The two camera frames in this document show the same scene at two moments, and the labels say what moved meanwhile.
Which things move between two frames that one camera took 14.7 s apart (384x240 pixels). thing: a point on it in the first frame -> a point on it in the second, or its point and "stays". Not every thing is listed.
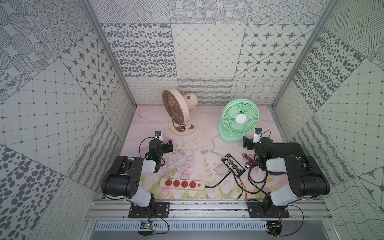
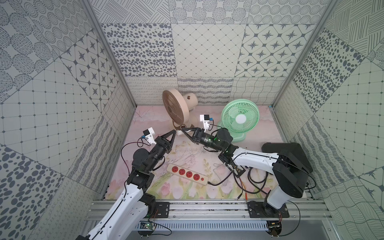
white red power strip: [182, 184] -> [187, 174]
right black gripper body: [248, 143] -> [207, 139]
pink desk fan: [178, 108] stays
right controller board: [274, 227] stays
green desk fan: [239, 117] stays
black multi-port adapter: [233, 165] stays
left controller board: [146, 229] stays
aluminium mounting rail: [208, 210] stays
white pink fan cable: [180, 159] -> [189, 149]
